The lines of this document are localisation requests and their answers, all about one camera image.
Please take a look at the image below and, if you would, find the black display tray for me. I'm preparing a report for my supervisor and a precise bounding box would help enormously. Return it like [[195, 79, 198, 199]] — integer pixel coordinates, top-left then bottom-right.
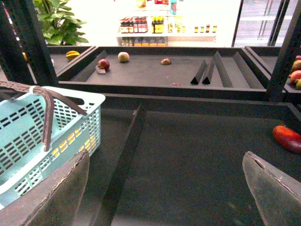
[[74, 94, 301, 226]]

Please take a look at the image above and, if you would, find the white shelf with bottles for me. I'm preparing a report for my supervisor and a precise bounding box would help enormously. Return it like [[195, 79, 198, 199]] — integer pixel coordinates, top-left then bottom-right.
[[116, 0, 217, 47]]

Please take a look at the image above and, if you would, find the black triangular divider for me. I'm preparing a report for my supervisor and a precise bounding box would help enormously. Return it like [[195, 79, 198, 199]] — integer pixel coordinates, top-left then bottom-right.
[[190, 60, 207, 85]]

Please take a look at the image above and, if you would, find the green potted plant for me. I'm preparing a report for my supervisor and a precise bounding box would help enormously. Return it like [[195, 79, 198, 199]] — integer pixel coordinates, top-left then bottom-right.
[[33, 0, 88, 46]]

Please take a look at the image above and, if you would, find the green pink peach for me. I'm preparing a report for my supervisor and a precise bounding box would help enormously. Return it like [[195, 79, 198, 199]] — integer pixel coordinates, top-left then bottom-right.
[[118, 52, 130, 63]]

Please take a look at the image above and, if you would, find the brown basket handle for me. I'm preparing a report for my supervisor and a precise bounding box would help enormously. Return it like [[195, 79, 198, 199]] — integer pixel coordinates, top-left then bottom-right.
[[0, 81, 87, 152]]

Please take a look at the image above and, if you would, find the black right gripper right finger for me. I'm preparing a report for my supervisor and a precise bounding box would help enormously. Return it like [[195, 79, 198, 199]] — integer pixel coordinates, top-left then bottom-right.
[[242, 152, 301, 226]]

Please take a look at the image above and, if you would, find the yellow orange mango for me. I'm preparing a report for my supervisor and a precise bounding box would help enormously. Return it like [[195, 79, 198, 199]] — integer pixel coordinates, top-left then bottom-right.
[[49, 129, 100, 161]]

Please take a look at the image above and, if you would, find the red mango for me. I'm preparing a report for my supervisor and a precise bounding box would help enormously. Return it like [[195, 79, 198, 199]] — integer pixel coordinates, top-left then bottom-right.
[[272, 125, 301, 154]]

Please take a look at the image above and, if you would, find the brown fruit half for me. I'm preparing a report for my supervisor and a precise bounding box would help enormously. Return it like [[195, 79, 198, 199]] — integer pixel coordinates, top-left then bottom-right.
[[160, 58, 171, 65]]

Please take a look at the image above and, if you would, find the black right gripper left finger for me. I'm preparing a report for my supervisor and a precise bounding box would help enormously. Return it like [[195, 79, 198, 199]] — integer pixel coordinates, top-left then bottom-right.
[[0, 150, 90, 226]]

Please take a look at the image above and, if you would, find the red pomegranate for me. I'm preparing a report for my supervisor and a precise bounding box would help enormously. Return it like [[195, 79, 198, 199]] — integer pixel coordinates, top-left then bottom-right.
[[98, 59, 110, 71]]

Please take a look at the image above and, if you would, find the light blue plastic basket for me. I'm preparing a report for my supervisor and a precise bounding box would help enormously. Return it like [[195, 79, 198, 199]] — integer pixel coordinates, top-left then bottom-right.
[[0, 88, 105, 208]]

